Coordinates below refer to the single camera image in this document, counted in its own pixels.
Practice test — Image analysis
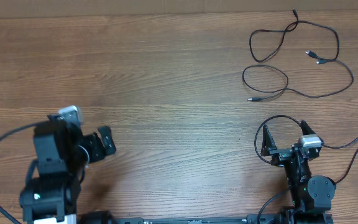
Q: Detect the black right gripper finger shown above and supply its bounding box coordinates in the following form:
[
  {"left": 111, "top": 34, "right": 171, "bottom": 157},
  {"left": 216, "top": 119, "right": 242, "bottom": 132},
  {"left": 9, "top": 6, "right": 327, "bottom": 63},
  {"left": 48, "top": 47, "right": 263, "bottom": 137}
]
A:
[
  {"left": 300, "top": 120, "right": 316, "bottom": 135},
  {"left": 261, "top": 124, "right": 277, "bottom": 156}
]

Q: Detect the black cable white plug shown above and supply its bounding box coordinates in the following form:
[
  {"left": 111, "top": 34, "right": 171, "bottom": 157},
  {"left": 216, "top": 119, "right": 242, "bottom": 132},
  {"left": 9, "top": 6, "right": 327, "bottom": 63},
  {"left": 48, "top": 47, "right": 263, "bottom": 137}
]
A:
[{"left": 253, "top": 114, "right": 358, "bottom": 165}]

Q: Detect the black cable small plug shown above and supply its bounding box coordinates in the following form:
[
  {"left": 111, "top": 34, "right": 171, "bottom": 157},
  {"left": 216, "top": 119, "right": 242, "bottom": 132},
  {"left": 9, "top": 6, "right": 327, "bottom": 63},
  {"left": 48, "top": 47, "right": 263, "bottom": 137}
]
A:
[{"left": 282, "top": 59, "right": 354, "bottom": 98}]

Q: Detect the black usb cable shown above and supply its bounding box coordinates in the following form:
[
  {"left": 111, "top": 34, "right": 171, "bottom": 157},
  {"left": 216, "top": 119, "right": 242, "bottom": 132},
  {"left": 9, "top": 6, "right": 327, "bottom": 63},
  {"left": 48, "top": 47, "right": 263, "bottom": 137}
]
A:
[{"left": 249, "top": 8, "right": 341, "bottom": 63}]

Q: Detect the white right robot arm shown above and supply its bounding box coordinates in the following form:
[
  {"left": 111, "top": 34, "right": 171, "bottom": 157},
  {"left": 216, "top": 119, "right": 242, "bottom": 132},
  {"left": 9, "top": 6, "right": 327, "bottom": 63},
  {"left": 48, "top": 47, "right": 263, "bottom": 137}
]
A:
[{"left": 256, "top": 121, "right": 336, "bottom": 224}]

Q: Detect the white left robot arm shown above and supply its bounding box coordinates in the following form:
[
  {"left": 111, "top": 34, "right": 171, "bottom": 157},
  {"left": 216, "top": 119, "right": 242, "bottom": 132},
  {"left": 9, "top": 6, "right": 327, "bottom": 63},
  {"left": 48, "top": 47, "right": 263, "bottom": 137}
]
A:
[{"left": 19, "top": 120, "right": 116, "bottom": 223}]

